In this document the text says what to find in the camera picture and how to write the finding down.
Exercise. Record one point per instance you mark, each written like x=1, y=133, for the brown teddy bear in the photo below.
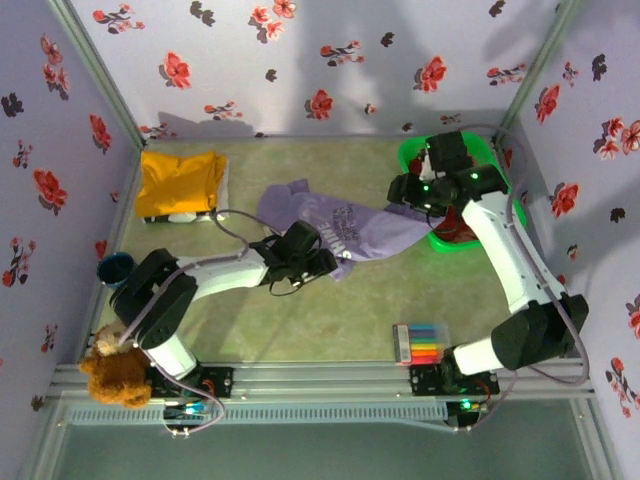
x=117, y=380

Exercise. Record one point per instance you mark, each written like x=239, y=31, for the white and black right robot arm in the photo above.
x=505, y=250

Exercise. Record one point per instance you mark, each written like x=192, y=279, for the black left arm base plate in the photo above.
x=220, y=382

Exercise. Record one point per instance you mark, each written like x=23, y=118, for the purple printed t-shirt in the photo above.
x=370, y=230

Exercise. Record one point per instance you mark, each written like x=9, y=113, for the dark red t-shirt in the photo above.
x=452, y=226

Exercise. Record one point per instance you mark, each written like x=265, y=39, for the green plastic basket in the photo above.
x=450, y=244

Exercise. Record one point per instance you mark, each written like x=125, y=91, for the grey aluminium corner post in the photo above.
x=541, y=60
x=100, y=70

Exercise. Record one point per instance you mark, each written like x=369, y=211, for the pack of coloured markers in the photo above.
x=425, y=345

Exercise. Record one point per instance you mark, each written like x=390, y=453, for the yellow folded t-shirt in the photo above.
x=175, y=185

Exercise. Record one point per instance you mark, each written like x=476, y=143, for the grey aluminium rail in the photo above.
x=320, y=380

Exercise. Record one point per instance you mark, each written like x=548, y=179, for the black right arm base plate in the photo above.
x=425, y=380

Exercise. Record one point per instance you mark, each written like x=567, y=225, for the dark blue cup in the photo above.
x=114, y=267

